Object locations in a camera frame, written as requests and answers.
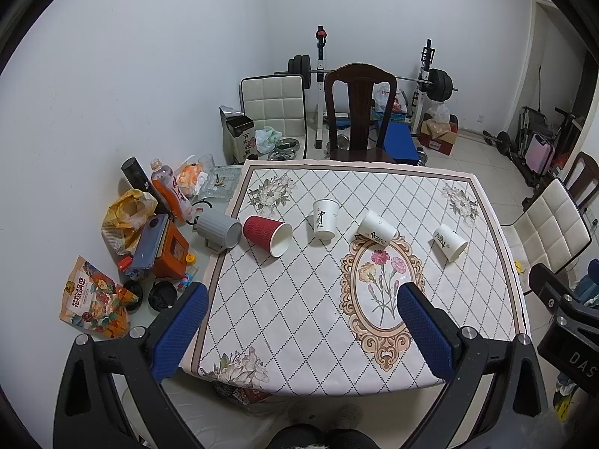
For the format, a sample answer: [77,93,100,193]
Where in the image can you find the white paper cup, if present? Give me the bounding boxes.
[432,224,468,263]
[358,210,399,246]

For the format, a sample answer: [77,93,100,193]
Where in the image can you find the white tilted paper cup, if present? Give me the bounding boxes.
[358,210,399,246]

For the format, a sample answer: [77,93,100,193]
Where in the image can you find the red ribbed paper cup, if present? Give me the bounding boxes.
[243,216,292,259]

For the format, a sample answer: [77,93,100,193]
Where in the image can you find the white cup with calligraphy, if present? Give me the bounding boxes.
[313,199,339,240]

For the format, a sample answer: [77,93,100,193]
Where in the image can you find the black round lid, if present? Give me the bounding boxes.
[148,280,178,312]

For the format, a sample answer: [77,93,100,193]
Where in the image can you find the orange box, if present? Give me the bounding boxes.
[151,221,189,279]

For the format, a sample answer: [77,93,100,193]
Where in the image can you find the colourful snack bag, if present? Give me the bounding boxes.
[59,256,139,339]

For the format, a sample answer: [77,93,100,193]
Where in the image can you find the white padded chair right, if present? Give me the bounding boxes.
[502,178,592,292]

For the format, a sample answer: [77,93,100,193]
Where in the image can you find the white padded chair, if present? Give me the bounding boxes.
[502,178,592,292]
[240,74,308,158]

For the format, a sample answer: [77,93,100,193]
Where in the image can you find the grey ribbed mug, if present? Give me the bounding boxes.
[193,209,243,253]

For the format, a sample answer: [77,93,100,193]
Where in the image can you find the yellow plastic bag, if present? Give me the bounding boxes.
[100,189,158,256]

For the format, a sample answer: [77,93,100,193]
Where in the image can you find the floral patterned table mat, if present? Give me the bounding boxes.
[181,160,530,395]

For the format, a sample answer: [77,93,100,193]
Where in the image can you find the orange drink bottle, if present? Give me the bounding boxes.
[150,159,193,222]

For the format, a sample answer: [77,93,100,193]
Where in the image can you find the black thermos bottle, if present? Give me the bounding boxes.
[121,157,171,214]

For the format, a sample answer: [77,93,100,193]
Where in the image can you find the orange white snack packet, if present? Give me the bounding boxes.
[174,155,208,199]

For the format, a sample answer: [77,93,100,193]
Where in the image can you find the glass ashtray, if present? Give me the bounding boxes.
[198,165,241,200]

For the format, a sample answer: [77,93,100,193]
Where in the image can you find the pink suitcase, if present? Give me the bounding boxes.
[525,134,554,175]

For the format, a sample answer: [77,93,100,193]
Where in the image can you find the blue weight bench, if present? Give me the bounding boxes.
[379,122,419,165]

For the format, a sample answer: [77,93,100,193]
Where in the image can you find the cardboard box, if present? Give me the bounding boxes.
[418,119,459,155]

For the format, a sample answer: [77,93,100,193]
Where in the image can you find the grey gift box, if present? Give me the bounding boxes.
[219,106,258,164]

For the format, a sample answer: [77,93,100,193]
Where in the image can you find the barbell rack with weights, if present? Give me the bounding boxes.
[275,25,458,149]

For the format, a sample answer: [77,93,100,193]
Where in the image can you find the white padded chair back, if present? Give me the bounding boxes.
[240,74,308,158]

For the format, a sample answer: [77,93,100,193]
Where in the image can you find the dark wooden chair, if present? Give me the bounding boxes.
[324,63,397,163]

